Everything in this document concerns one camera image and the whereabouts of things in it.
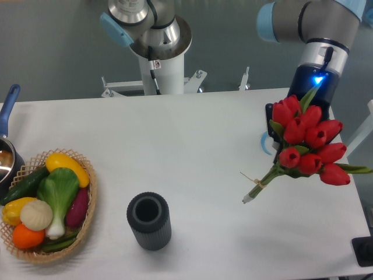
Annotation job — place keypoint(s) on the yellow bell pepper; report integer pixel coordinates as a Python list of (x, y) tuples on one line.
[(11, 211)]

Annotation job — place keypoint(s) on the dark green cucumber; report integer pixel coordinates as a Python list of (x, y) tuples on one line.
[(27, 187)]

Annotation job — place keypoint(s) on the blue handled saucepan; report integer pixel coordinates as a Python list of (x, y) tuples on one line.
[(11, 161)]

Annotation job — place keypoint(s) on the green bok choy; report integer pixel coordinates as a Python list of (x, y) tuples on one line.
[(58, 190)]

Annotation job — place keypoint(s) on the cream garlic bulb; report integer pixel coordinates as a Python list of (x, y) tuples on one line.
[(36, 215)]

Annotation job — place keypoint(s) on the white frame at right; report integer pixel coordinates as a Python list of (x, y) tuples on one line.
[(360, 133)]

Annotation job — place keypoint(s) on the red tulip bouquet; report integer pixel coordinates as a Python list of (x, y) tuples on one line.
[(308, 145)]

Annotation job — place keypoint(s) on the green pea pods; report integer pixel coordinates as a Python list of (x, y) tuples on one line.
[(59, 244)]

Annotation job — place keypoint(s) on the black device at edge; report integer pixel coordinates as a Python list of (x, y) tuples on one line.
[(362, 247)]

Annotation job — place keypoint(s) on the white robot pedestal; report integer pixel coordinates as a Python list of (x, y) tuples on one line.
[(162, 76)]

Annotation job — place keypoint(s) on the dark grey ribbed vase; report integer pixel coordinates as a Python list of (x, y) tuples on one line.
[(148, 215)]

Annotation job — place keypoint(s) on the orange fruit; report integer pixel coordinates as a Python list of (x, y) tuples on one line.
[(24, 238)]

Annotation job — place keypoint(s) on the purple sweet potato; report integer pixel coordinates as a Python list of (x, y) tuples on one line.
[(77, 212)]

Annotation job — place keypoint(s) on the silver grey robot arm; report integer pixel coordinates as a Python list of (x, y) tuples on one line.
[(159, 38)]

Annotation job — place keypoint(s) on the blue plastic strip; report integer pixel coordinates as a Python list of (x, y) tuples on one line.
[(266, 143)]

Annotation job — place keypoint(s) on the woven wicker basket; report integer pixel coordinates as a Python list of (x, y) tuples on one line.
[(36, 256)]

